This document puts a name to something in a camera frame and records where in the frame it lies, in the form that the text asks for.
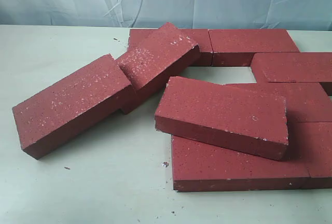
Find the red brick white speckled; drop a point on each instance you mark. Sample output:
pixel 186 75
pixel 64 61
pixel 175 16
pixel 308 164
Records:
pixel 164 53

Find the red brick once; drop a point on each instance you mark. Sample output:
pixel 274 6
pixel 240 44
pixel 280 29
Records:
pixel 234 118

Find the red brick second row right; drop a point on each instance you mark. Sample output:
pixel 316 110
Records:
pixel 293 67

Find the red brick third row right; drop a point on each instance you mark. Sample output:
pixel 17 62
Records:
pixel 305 101

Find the white backdrop sheet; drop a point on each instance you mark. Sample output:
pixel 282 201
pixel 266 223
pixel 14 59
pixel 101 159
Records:
pixel 189 14

